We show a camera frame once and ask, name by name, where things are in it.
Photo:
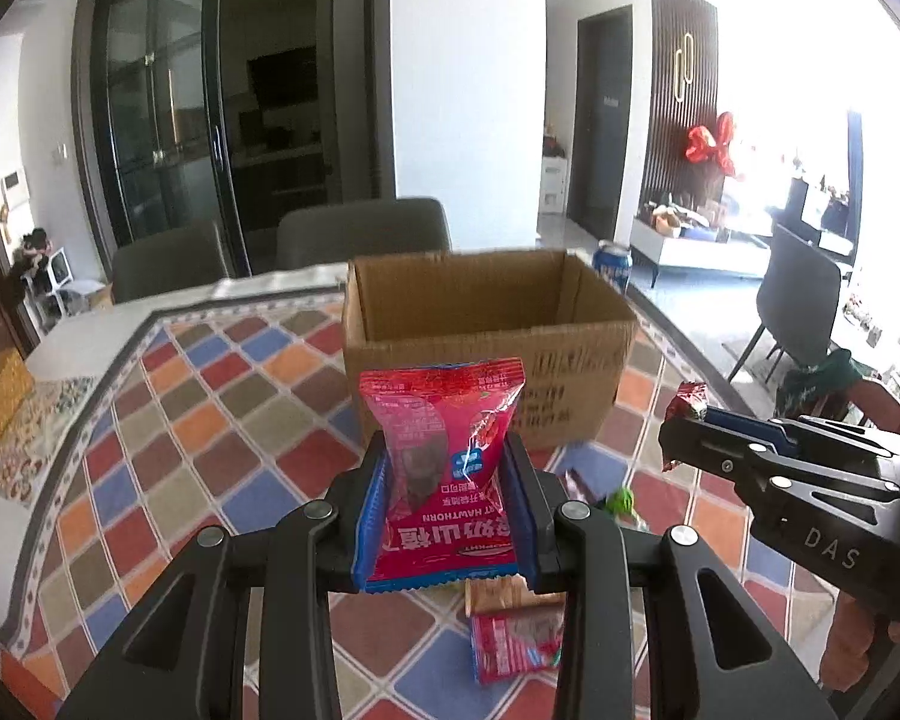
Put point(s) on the green cloth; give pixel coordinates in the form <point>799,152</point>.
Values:
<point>817,382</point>

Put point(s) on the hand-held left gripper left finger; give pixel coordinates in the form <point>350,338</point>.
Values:
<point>369,521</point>

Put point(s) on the colourful diamond pattern tablecloth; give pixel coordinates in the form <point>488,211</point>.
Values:
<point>217,420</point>

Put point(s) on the striped snack packet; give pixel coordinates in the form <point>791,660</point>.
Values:
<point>495,598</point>

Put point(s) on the person's right hand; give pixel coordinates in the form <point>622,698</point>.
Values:
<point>851,645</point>

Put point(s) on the small dark red candy packet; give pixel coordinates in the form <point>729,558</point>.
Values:
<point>686,399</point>

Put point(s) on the dark interior door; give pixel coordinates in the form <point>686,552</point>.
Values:
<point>604,127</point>

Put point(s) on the white low console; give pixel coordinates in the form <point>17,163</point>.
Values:
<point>690,251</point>

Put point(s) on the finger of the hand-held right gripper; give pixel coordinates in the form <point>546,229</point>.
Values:
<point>742,424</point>
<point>705,446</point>

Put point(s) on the red balloon decoration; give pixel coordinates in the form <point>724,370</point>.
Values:
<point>701,142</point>

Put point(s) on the dark grey side chair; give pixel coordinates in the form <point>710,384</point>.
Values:
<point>795,292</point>

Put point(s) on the large red snack packet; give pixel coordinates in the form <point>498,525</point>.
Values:
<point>435,427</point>

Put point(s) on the green wrapped candy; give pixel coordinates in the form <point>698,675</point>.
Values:
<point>622,501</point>

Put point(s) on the blue drink can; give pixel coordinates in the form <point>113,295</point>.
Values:
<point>613,266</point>

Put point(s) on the red snack packet dark picture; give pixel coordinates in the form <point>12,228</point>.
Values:
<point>510,645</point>

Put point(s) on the wooden stool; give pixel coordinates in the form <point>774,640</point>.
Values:
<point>881,405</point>

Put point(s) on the grey dining chair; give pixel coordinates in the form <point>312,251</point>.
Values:
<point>360,232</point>
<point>165,262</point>

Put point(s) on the white shoe rack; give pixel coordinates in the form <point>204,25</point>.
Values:
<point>60,274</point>

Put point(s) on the white wall intercom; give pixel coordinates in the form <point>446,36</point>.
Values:
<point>13,181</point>

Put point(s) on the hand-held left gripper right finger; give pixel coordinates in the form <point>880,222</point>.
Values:
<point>523,525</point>

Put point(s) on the floral patterned cloth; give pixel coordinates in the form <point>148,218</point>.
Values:
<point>49,420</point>

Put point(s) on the cardboard box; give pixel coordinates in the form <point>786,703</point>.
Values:
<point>555,382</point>

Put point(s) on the white storage cabinet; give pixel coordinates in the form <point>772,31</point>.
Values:
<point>551,187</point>

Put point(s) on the glass sliding door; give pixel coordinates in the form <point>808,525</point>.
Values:
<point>157,127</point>

